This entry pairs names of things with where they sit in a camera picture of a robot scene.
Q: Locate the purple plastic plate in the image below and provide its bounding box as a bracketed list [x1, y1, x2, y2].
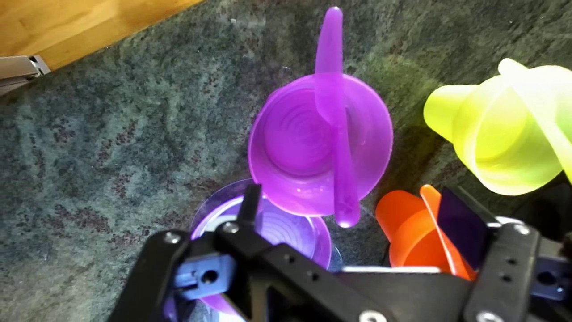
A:
[163, 178, 343, 322]

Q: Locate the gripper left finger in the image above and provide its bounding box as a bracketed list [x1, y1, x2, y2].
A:
[107, 183, 390, 322]

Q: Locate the mottled green grey rug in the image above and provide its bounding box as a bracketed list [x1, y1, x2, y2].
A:
[0, 0, 572, 322]

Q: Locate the yellow-green plastic knife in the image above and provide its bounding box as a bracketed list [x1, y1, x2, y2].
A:
[497, 58, 572, 185]

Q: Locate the purple plastic knife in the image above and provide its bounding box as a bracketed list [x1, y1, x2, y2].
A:
[314, 6, 361, 229]

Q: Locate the purple plastic cup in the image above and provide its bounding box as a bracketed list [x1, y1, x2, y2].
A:
[247, 73, 394, 218]

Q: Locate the yellow-green plastic cup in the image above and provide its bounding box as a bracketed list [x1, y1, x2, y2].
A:
[422, 64, 572, 197]

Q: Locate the orange plastic cup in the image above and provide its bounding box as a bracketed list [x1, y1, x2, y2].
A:
[374, 190, 477, 282]

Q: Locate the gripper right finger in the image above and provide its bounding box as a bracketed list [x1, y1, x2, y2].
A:
[437, 187, 572, 322]

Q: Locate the grey metal furniture foot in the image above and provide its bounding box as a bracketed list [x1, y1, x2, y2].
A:
[0, 55, 51, 97]

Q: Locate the orange plastic knife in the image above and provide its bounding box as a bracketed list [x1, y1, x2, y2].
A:
[419, 184, 471, 279]

